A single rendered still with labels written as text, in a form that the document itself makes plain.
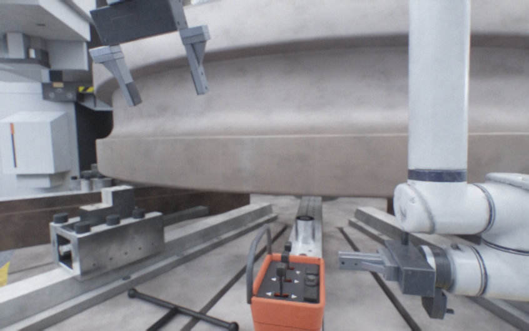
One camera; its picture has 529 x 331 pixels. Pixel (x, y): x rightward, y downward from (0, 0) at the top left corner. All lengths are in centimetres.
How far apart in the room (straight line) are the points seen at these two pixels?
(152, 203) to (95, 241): 123
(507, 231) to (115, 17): 71
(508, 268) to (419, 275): 15
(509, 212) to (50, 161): 441
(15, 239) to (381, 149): 255
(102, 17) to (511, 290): 78
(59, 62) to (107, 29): 328
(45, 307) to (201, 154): 95
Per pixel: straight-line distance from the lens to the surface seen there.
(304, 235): 108
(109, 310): 158
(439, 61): 53
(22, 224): 269
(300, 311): 52
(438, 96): 51
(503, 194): 58
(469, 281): 60
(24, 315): 161
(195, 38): 46
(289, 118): 129
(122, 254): 159
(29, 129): 457
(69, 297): 165
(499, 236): 61
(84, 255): 151
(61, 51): 380
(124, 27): 50
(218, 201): 287
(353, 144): 116
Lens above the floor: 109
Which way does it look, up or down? 5 degrees down
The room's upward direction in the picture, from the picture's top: 1 degrees counter-clockwise
